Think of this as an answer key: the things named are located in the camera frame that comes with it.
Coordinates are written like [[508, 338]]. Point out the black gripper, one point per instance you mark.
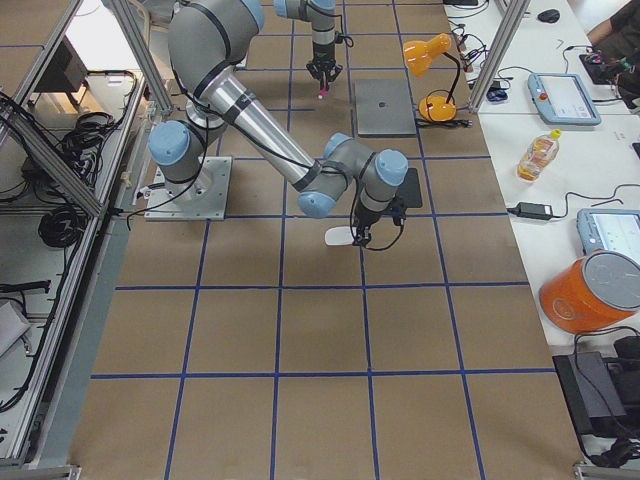
[[323, 55], [363, 221]]

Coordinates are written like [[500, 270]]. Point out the white computer mouse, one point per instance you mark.
[[339, 236]]

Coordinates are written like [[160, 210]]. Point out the pink marker pen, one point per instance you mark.
[[323, 89]]

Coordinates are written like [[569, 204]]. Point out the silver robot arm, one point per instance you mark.
[[321, 15], [205, 40]]

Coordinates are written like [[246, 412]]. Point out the black mousepad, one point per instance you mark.
[[409, 191]]

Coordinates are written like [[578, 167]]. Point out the black computer mouse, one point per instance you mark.
[[549, 16]]

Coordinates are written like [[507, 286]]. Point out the silver closed laptop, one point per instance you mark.
[[384, 108]]

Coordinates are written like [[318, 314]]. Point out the black power adapter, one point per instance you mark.
[[535, 211]]

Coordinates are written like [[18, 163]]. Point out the yellow drink bottle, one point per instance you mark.
[[540, 153]]

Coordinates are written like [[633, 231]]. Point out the far teach pendant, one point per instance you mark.
[[562, 99]]

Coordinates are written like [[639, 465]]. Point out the teach pendant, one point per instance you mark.
[[615, 230], [562, 99]]

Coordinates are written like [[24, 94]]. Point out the orange bucket grey lid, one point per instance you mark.
[[596, 291]]

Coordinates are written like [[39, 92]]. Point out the near teach pendant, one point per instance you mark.
[[615, 230]]

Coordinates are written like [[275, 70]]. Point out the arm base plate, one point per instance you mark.
[[205, 199]]

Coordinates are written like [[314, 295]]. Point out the aluminium frame post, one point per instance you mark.
[[504, 35]]

